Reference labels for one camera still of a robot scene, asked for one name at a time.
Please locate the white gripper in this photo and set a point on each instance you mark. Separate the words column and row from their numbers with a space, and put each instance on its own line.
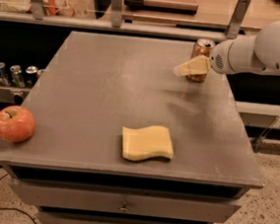
column 218, row 60

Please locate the orange LaCroix soda can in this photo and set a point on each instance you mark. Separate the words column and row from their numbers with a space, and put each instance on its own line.
column 202, row 46

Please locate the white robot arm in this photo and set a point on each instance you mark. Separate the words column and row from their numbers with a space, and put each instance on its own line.
column 259, row 54

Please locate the small orange can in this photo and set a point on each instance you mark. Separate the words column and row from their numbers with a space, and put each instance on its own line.
column 39, row 73

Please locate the dark silver-top can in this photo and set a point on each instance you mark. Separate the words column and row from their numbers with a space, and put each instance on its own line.
column 31, row 74

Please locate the silver green can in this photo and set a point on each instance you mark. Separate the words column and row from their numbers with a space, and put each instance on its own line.
column 16, row 72

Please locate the silver blue can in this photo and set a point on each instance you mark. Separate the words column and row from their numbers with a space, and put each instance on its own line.
column 4, row 77

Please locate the wooden back shelf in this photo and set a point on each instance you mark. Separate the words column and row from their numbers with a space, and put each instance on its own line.
column 213, row 14

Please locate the yellow sponge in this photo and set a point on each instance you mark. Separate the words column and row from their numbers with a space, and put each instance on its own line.
column 146, row 143

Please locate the grey drawer cabinet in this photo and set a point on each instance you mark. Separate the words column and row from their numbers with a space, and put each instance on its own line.
column 120, row 139

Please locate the red apple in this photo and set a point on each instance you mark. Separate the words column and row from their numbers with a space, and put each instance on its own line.
column 17, row 124

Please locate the upper grey drawer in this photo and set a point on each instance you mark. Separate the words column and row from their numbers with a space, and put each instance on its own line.
column 190, row 208

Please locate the right grey metal bracket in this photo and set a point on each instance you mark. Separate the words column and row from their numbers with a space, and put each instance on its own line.
column 238, row 16

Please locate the middle grey metal bracket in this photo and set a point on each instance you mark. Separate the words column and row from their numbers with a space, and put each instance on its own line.
column 116, row 11

